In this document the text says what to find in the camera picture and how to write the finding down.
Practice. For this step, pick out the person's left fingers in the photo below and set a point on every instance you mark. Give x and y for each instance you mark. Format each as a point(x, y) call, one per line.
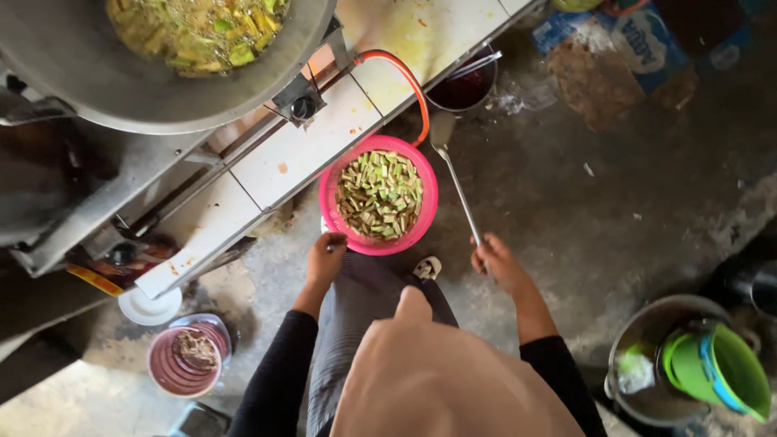
point(332, 240)

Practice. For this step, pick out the person's sandal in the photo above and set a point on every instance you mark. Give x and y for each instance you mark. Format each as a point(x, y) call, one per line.
point(428, 267)

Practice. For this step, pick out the long metal ladle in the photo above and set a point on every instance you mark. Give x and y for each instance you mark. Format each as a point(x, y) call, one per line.
point(458, 188)

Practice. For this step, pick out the pink plastic colander basket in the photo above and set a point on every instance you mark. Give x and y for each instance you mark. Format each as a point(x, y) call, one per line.
point(378, 194)

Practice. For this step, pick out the person's right fingers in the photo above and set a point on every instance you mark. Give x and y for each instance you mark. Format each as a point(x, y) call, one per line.
point(481, 252)

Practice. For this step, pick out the large metal wok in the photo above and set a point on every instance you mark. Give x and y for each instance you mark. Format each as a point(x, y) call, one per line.
point(91, 67)

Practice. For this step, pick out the pink plastic bowl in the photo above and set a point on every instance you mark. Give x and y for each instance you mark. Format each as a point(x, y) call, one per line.
point(188, 358)

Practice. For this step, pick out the person's right hand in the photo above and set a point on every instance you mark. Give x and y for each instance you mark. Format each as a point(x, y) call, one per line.
point(501, 267)

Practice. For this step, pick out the large metal pot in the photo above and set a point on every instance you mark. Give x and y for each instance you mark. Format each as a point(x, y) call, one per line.
point(658, 364)

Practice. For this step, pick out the metal pot with dark liquid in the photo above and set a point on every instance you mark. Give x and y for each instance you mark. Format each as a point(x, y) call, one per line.
point(464, 85)

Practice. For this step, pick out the green plastic jug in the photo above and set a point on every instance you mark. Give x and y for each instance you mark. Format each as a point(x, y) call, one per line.
point(719, 370)

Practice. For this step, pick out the person's left hand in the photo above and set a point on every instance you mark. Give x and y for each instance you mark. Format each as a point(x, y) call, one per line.
point(324, 262)

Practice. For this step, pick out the frying vegetables in oil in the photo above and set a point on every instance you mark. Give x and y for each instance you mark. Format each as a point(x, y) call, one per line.
point(197, 33)

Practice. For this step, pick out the black gas cylinder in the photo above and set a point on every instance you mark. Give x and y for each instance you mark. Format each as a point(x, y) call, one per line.
point(750, 282)

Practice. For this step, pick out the metal gas stove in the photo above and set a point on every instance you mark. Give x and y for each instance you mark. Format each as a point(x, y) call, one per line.
point(121, 182)

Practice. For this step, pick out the white tiled counter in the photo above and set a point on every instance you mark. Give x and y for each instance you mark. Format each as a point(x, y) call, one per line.
point(315, 139)

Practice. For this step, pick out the chopped green vegetable pieces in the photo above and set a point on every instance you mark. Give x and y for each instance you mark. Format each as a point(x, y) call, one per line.
point(379, 195)

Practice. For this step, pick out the white round lid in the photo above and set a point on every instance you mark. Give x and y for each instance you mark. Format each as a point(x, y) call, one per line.
point(150, 306)

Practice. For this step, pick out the blue printed plastic bag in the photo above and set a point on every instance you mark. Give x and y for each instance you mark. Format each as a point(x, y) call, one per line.
point(637, 42)

